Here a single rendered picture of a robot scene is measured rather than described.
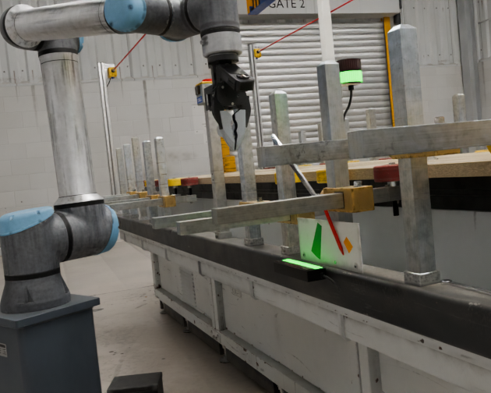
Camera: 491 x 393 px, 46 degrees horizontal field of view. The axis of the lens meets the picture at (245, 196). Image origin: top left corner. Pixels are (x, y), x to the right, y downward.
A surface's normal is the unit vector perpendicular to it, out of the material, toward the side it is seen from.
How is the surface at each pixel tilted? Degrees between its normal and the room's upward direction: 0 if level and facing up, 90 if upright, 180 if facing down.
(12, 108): 90
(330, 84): 90
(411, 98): 90
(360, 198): 90
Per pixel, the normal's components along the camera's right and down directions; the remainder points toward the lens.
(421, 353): -0.92, 0.11
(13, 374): -0.65, 0.11
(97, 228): 0.74, -0.08
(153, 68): 0.33, 0.02
